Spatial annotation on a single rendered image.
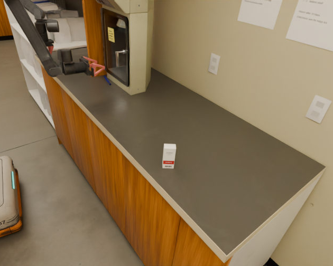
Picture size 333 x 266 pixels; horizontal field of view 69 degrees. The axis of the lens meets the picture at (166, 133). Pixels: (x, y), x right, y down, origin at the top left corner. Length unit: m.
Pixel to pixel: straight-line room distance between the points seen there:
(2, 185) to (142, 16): 1.48
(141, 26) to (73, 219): 1.46
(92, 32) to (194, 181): 1.18
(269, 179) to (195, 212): 0.37
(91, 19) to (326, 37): 1.27
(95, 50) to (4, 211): 1.19
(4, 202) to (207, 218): 1.43
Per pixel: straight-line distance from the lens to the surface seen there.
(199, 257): 1.05
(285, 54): 1.30
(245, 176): 1.08
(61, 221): 2.08
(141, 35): 1.47
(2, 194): 2.01
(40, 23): 1.71
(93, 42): 1.76
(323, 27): 1.23
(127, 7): 1.39
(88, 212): 2.08
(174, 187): 0.96
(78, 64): 1.39
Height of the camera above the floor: 1.65
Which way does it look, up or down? 35 degrees down
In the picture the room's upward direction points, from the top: 5 degrees clockwise
